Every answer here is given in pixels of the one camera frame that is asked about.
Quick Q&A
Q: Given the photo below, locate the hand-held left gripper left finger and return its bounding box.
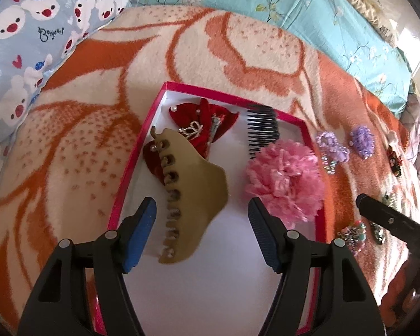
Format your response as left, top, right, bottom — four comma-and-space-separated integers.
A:
17, 197, 158, 336

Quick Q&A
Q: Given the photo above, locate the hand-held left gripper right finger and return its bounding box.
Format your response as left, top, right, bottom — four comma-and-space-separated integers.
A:
248, 197, 386, 336

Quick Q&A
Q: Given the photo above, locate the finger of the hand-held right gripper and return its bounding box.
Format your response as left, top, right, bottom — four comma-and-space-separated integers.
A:
356, 193, 420, 249

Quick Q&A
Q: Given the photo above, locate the tan hair claw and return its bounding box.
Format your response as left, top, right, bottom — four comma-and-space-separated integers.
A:
150, 126, 230, 265

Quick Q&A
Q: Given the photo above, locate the red cardboard box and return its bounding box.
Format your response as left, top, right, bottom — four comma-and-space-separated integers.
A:
91, 81, 327, 336

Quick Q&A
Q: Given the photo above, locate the purple ruffled scrunchie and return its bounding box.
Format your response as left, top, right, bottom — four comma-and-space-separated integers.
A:
349, 126, 376, 159

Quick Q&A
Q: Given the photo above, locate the lilac beaded scrunchie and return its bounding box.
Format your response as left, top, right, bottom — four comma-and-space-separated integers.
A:
316, 130, 351, 176

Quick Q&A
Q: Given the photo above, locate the dark beaded ornament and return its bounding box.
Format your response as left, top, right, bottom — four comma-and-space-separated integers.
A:
369, 221, 386, 246

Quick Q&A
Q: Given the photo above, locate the pink pompom flower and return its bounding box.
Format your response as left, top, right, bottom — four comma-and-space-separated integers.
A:
245, 139, 325, 223

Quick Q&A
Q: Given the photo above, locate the small red beaded hair clip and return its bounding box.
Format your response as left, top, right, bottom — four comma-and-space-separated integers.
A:
385, 131, 405, 177

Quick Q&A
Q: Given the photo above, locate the plaid cloth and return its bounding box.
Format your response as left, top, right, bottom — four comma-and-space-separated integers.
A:
401, 91, 420, 183

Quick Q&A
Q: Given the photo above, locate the black hair comb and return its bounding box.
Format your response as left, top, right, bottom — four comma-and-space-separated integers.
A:
247, 103, 280, 160

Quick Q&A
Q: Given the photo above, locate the orange and cream blanket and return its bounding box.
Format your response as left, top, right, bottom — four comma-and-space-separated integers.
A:
0, 5, 420, 336

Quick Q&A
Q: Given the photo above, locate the red velvet bow hair clip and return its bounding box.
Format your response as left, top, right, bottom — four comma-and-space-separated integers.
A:
142, 99, 240, 186

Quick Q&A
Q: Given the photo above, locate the cream lace cloth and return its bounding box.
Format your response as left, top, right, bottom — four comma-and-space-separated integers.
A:
322, 0, 407, 48

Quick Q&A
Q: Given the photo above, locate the bear print pillow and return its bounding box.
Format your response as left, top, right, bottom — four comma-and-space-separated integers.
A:
0, 0, 132, 218

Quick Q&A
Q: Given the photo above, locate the teal floral quilt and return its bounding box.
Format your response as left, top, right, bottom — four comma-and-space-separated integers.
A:
105, 0, 415, 120

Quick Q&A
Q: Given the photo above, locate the colourful beaded bracelet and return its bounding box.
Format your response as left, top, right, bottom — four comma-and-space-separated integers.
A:
338, 219, 368, 256

